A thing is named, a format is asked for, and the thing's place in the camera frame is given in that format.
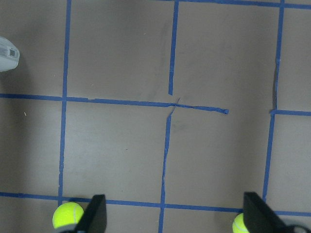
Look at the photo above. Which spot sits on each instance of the right-side yellow tennis ball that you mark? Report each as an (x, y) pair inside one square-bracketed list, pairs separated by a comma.
[(238, 225)]

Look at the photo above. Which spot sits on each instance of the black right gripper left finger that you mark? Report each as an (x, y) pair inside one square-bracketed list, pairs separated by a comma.
[(94, 219)]

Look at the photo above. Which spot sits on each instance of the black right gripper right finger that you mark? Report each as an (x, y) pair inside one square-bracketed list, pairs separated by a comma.
[(258, 217)]

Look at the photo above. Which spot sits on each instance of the centre yellow tennis ball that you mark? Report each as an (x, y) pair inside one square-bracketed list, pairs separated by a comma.
[(67, 214)]

